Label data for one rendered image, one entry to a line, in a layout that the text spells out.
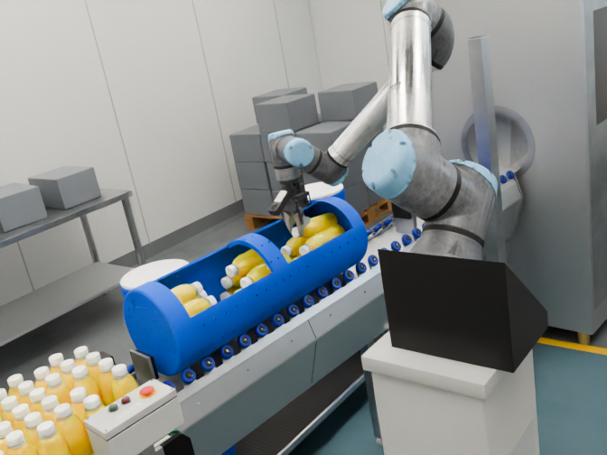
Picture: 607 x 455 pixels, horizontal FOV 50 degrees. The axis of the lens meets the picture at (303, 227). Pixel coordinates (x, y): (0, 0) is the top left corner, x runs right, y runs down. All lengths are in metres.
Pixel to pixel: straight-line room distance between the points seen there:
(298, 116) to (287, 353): 3.69
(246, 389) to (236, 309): 0.27
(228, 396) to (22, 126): 3.73
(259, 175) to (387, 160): 4.56
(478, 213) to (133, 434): 0.96
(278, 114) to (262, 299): 3.72
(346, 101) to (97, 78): 2.09
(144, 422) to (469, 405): 0.75
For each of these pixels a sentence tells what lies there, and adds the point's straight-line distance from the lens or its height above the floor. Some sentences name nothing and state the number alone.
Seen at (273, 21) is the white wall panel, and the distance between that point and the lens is 7.35.
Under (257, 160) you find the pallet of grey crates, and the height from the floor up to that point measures 0.68.
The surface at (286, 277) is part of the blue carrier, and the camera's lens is 2.12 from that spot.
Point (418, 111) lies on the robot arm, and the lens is 1.62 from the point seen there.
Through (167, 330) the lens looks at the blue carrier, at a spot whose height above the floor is 1.13.
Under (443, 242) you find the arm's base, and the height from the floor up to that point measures 1.36.
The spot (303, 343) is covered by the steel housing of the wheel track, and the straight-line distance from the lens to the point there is 2.25.
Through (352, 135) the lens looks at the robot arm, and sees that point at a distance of 2.12.
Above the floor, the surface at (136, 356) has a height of 1.04.
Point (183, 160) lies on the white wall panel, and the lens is 6.31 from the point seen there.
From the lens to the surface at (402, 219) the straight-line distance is 2.84.
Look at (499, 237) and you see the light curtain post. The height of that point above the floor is 0.89.
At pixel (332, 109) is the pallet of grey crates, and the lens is 5.81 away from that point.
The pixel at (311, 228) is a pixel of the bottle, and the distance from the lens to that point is 2.35.
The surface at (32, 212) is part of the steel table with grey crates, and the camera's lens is 4.61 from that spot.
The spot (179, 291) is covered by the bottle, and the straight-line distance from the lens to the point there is 2.02.
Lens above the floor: 1.92
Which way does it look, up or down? 18 degrees down
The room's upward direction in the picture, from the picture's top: 10 degrees counter-clockwise
